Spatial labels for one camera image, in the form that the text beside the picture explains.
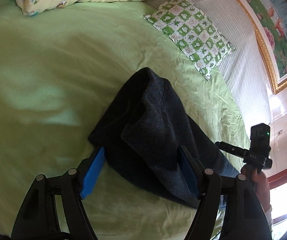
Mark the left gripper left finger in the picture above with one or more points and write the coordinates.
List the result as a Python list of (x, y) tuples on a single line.
[(37, 217)]

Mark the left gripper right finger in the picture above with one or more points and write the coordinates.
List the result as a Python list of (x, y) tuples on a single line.
[(244, 216)]

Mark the dark navy pants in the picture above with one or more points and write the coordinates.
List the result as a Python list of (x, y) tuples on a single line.
[(141, 132)]

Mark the person's right hand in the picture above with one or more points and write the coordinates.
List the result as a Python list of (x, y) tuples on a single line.
[(262, 189)]

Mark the striped white headboard cushion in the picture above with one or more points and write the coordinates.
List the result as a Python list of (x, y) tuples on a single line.
[(243, 70)]

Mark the gold framed flower painting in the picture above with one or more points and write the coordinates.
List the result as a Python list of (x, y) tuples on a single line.
[(269, 18)]

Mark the green bed sheet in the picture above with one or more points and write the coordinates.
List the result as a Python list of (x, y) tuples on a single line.
[(61, 69)]

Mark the green checkered pillow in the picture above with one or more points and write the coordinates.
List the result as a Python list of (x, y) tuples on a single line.
[(193, 32)]

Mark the wooden window frame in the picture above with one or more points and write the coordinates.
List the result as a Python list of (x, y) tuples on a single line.
[(278, 193)]

